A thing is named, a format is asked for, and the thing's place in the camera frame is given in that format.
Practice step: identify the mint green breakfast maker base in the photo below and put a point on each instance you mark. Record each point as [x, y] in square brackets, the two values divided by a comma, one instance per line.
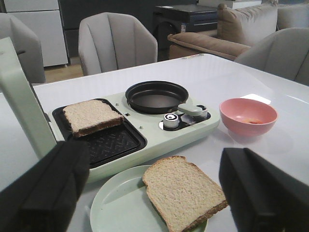
[140, 138]

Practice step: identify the beige sofa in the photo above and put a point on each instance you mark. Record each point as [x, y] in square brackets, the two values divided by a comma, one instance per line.
[239, 29]

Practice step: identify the mint green round plate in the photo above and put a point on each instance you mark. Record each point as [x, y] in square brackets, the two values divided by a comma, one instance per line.
[122, 205]

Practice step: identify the mint green pan handle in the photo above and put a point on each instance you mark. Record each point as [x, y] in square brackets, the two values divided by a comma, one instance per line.
[190, 109]

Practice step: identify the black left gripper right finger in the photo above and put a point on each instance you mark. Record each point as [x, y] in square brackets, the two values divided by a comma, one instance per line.
[262, 197]

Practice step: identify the beige armchair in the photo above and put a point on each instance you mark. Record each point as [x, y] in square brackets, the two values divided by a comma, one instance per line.
[113, 41]
[284, 53]
[27, 46]

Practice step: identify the right silver control knob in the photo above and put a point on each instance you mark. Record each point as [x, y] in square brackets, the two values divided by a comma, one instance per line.
[204, 112]

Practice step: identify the left silver control knob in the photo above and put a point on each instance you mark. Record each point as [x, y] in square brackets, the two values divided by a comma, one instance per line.
[170, 121]

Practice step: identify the whole wheat bread slice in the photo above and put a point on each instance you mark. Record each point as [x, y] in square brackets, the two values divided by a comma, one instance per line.
[182, 194]

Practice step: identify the pink plastic bowl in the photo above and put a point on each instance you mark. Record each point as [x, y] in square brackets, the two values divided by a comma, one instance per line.
[233, 111]

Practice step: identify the mint green breakfast maker lid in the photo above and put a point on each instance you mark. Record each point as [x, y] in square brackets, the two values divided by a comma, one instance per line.
[23, 100]

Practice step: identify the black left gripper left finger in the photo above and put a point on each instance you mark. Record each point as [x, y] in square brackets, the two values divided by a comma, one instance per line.
[44, 198]

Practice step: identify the left beige armchair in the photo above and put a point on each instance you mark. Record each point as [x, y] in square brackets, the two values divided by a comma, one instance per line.
[27, 46]

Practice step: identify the white refrigerator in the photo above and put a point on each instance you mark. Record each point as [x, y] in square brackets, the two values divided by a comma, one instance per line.
[44, 19]

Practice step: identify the right beige armchair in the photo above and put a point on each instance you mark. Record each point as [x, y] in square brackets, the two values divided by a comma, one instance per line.
[113, 41]

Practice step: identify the orange shrimp pieces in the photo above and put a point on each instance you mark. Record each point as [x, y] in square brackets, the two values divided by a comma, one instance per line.
[252, 121]

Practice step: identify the silver control knob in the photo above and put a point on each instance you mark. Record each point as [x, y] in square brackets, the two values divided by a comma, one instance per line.
[170, 121]
[204, 112]

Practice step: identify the white bread slice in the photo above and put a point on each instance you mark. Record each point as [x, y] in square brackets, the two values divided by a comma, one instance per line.
[88, 117]

